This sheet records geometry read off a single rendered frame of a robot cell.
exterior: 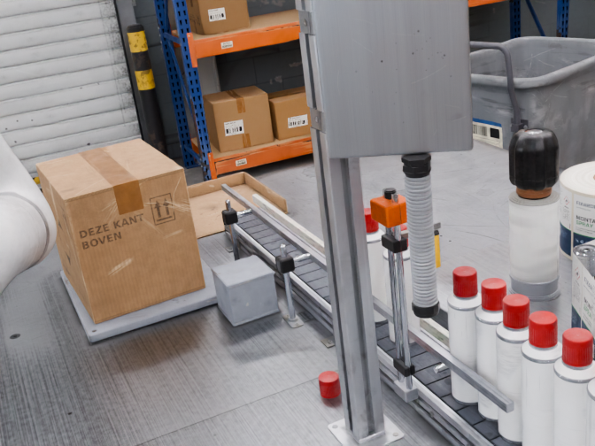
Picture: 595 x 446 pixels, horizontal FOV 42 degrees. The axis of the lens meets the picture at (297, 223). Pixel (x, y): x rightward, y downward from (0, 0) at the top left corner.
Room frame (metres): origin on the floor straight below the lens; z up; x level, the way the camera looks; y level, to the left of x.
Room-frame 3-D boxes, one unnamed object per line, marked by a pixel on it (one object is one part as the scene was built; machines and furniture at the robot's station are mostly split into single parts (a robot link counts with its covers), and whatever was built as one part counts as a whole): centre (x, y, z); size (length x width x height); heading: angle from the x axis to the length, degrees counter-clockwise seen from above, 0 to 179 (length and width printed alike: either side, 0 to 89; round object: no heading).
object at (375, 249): (1.20, -0.12, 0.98); 0.05 x 0.05 x 0.20
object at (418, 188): (0.85, -0.15, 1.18); 0.04 x 0.04 x 0.21
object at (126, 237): (1.55, 0.38, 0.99); 0.30 x 0.24 x 0.27; 25
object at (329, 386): (1.06, -0.02, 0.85); 0.03 x 0.03 x 0.03
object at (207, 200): (1.97, 0.20, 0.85); 0.30 x 0.26 x 0.04; 22
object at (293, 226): (1.32, -0.10, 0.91); 1.07 x 0.01 x 0.02; 22
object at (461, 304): (0.94, -0.22, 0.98); 0.05 x 0.05 x 0.20
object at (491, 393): (1.30, -0.03, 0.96); 1.07 x 0.01 x 0.01; 22
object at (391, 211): (0.97, -0.16, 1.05); 0.10 x 0.04 x 0.33; 112
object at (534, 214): (1.22, -0.41, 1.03); 0.09 x 0.09 x 0.30
